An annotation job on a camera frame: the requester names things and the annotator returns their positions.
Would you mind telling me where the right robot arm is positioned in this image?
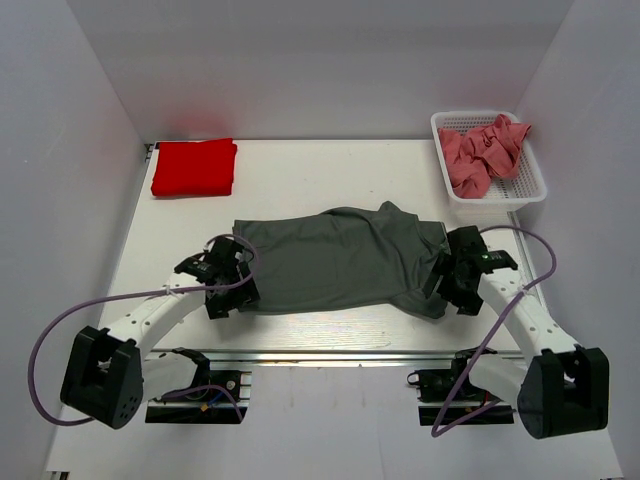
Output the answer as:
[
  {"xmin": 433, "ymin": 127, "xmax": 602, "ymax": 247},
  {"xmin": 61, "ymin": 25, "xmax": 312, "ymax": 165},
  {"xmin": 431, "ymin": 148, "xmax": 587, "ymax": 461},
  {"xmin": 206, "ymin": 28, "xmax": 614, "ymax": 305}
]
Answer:
[{"xmin": 425, "ymin": 251, "xmax": 610, "ymax": 439}]

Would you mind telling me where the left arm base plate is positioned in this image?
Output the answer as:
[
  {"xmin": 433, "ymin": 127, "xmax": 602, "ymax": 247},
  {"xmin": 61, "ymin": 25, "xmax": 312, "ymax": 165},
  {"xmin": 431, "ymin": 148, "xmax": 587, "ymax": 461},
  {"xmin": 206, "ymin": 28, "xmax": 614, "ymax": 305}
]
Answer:
[{"xmin": 145, "ymin": 370, "xmax": 252, "ymax": 425}]

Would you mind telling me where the crumpled pink t-shirt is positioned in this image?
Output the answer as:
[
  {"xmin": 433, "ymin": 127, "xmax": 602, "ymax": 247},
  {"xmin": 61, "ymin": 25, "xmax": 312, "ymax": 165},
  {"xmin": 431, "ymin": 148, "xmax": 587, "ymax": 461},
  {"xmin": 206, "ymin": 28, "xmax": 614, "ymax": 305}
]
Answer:
[{"xmin": 438, "ymin": 114, "xmax": 531, "ymax": 199}]

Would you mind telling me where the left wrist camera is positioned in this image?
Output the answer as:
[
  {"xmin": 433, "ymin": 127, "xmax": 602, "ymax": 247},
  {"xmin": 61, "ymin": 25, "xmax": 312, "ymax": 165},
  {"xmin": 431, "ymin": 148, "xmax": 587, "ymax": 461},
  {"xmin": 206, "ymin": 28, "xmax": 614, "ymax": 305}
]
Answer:
[{"xmin": 204, "ymin": 237, "xmax": 251, "ymax": 275}]

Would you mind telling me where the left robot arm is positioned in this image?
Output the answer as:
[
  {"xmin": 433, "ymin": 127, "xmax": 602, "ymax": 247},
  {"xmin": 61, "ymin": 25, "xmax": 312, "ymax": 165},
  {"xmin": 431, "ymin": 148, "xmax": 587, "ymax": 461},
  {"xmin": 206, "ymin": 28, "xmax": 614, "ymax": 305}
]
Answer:
[{"xmin": 60, "ymin": 273, "xmax": 243, "ymax": 430}]

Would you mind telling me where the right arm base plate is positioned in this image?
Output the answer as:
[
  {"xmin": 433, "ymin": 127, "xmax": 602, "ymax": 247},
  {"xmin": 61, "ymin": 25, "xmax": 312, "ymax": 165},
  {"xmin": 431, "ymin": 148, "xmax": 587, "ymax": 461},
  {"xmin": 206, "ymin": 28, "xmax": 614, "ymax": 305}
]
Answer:
[{"xmin": 407, "ymin": 367, "xmax": 516, "ymax": 427}]

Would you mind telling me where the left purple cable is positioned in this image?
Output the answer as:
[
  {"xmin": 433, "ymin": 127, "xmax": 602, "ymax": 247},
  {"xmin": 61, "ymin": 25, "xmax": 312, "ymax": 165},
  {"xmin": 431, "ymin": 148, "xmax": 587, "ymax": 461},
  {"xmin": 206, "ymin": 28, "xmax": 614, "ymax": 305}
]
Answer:
[{"xmin": 27, "ymin": 233, "xmax": 257, "ymax": 426}]

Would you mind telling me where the white plastic basket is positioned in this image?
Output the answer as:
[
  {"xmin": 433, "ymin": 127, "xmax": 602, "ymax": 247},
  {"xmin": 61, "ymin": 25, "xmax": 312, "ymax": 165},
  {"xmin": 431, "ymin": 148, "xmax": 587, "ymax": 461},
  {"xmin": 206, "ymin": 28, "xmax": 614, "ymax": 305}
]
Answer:
[{"xmin": 430, "ymin": 110, "xmax": 547, "ymax": 212}]

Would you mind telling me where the folded red t-shirt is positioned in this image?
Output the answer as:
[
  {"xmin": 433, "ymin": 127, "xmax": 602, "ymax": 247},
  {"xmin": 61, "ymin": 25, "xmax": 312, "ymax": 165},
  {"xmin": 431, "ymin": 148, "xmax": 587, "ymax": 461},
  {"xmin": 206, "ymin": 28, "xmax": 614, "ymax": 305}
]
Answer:
[{"xmin": 151, "ymin": 138, "xmax": 238, "ymax": 198}]

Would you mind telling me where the dark grey t-shirt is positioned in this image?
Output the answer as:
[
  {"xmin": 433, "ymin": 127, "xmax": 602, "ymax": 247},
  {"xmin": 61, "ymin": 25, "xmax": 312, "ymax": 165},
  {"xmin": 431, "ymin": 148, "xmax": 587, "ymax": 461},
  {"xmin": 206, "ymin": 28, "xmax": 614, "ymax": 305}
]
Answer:
[{"xmin": 233, "ymin": 201, "xmax": 447, "ymax": 319}]

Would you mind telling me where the aluminium table rail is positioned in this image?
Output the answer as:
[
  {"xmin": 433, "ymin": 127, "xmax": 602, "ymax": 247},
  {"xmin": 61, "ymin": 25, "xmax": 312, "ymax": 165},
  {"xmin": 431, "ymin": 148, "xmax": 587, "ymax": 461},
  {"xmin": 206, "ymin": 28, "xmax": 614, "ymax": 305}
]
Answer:
[{"xmin": 144, "ymin": 347, "xmax": 526, "ymax": 369}]

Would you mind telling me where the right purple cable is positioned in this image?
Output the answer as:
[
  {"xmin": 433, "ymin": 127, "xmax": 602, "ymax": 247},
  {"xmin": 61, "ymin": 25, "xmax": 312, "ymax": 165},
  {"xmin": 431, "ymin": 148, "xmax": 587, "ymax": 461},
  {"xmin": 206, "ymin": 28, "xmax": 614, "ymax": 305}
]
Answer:
[{"xmin": 430, "ymin": 224, "xmax": 559, "ymax": 439}]

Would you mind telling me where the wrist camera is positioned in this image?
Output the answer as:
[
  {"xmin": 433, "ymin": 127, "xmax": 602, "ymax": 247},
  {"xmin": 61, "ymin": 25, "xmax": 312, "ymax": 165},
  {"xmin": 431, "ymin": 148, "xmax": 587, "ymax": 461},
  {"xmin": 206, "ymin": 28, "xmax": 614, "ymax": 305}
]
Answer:
[
  {"xmin": 447, "ymin": 225, "xmax": 488, "ymax": 258},
  {"xmin": 204, "ymin": 237, "xmax": 251, "ymax": 275}
]

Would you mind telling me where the purple cable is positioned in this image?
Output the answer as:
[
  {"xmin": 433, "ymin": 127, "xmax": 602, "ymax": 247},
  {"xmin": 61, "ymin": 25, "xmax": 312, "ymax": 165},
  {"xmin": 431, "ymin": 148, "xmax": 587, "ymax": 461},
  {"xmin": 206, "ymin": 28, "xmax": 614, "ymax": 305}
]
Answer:
[
  {"xmin": 27, "ymin": 233, "xmax": 257, "ymax": 426},
  {"xmin": 430, "ymin": 224, "xmax": 559, "ymax": 439}
]

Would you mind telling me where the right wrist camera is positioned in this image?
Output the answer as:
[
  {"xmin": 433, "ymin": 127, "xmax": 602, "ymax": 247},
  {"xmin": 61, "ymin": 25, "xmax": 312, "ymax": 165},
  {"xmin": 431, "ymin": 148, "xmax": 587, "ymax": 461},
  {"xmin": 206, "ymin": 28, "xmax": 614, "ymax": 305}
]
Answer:
[{"xmin": 447, "ymin": 225, "xmax": 488, "ymax": 258}]

